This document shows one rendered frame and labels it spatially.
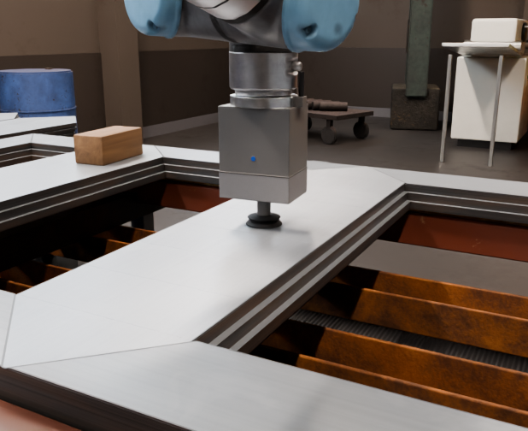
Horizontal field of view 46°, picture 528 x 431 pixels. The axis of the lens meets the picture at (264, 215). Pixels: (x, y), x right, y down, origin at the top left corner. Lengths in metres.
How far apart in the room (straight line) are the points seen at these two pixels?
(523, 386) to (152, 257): 0.41
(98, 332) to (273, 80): 0.32
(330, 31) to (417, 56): 6.82
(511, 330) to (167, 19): 0.55
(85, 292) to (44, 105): 4.25
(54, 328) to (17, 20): 5.21
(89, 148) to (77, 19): 5.04
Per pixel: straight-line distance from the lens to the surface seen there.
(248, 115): 0.68
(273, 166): 0.67
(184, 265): 0.60
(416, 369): 0.74
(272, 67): 0.66
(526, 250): 0.94
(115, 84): 6.20
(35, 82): 4.77
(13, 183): 1.00
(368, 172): 1.01
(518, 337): 0.85
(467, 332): 0.86
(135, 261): 0.62
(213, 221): 0.74
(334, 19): 0.50
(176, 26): 0.59
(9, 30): 5.59
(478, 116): 6.35
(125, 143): 1.13
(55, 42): 5.91
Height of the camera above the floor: 1.06
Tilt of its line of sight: 16 degrees down
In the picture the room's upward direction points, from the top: straight up
